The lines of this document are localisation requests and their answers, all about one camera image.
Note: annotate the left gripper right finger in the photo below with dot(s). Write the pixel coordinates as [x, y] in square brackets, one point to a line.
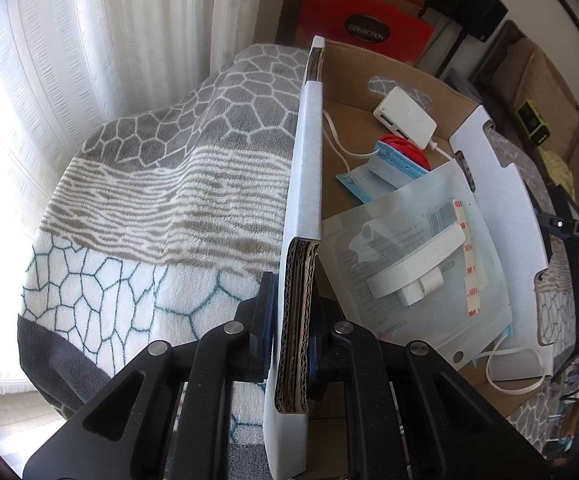
[323, 361]

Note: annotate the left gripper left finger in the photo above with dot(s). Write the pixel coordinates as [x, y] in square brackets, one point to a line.
[258, 315]

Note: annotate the clear bag with white hook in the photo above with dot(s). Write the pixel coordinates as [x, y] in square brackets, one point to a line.
[420, 264]

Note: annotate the cardboard tray box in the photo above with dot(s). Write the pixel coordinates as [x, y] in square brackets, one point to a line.
[346, 74]

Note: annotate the blue surgical face masks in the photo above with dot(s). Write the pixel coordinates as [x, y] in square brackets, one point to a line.
[384, 172]

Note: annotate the white USB hub with cable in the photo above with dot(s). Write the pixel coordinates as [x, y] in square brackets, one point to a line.
[397, 120]

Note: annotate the yellow checked cloth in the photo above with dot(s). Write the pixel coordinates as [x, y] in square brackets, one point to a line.
[558, 171]

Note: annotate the green alarm clock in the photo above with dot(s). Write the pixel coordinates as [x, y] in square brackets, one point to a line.
[534, 125]

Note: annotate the patterned grey white blanket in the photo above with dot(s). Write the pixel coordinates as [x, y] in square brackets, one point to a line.
[162, 223]

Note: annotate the brown padded headboard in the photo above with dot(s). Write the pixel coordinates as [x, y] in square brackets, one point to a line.
[514, 70]

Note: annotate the right black speaker on stand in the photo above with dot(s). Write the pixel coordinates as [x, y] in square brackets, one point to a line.
[476, 18]

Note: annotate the red collection gift bag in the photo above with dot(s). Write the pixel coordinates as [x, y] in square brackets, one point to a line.
[369, 24]

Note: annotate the white sheer curtain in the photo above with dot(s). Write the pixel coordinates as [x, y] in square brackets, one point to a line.
[67, 67]

